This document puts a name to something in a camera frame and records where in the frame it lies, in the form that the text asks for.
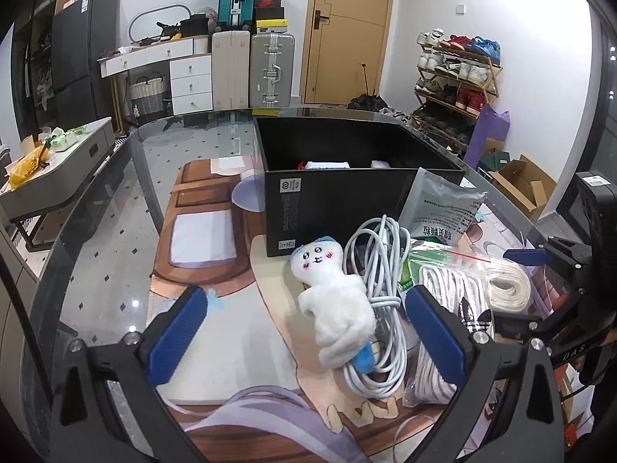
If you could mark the silver suitcase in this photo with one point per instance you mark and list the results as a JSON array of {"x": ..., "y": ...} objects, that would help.
[{"x": 271, "y": 70}]

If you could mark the pile of dark shoes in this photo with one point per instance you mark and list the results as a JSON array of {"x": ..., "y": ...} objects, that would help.
[{"x": 366, "y": 102}]

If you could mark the open cardboard box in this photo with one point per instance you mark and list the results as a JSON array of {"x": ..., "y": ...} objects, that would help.
[{"x": 523, "y": 183}]

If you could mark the wooden door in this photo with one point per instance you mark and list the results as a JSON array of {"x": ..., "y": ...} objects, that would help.
[{"x": 352, "y": 33}]

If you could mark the grey plastic packet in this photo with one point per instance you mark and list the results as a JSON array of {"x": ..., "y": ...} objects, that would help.
[{"x": 443, "y": 202}]

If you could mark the wicker laundry basket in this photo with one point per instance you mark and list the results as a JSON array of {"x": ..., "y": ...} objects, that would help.
[{"x": 147, "y": 96}]

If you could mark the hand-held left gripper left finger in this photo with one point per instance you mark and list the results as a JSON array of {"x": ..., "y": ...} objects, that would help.
[{"x": 178, "y": 333}]

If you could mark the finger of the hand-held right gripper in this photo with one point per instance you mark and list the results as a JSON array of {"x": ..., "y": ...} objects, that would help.
[
  {"x": 516, "y": 328},
  {"x": 525, "y": 256}
]

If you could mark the black bag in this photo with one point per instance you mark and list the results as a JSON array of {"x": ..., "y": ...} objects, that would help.
[{"x": 195, "y": 26}]

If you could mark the black and red shoe box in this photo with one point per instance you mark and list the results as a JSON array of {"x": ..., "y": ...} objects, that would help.
[{"x": 267, "y": 3}]

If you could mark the dark open shelf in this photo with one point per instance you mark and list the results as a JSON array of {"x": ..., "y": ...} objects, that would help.
[{"x": 33, "y": 72}]

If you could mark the beige suitcase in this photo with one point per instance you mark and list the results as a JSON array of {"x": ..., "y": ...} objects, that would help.
[{"x": 230, "y": 70}]

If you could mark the white dresser with drawers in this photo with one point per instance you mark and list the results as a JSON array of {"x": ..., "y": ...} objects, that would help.
[{"x": 190, "y": 82}]

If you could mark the yellow plastic bag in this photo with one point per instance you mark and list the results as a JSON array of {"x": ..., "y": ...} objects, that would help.
[{"x": 24, "y": 169}]

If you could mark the black cardboard box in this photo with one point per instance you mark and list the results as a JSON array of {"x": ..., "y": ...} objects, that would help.
[{"x": 337, "y": 202}]

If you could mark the green and white packets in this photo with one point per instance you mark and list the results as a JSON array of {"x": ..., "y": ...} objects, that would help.
[{"x": 65, "y": 137}]

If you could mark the oval mirror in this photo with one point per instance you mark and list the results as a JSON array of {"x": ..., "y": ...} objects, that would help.
[{"x": 140, "y": 17}]

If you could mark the white plush toy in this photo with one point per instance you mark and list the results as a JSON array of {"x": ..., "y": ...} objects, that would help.
[{"x": 332, "y": 299}]

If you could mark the black refrigerator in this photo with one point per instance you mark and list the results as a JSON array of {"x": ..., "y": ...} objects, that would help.
[{"x": 84, "y": 58}]

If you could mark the grey coffee table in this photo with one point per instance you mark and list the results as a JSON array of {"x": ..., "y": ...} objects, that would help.
[{"x": 62, "y": 178}]

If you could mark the green plastic packet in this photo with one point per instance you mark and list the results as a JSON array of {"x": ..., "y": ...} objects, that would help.
[{"x": 414, "y": 270}]

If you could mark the dark green box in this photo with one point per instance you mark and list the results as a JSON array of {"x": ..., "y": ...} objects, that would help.
[{"x": 496, "y": 160}]

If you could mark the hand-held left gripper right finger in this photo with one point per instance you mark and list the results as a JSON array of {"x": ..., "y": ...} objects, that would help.
[{"x": 434, "y": 333}]

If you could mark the printed cartoon mat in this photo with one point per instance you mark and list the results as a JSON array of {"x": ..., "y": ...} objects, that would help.
[{"x": 270, "y": 275}]

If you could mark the purple yoga mat bag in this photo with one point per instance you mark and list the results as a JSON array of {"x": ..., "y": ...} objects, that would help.
[{"x": 487, "y": 135}]

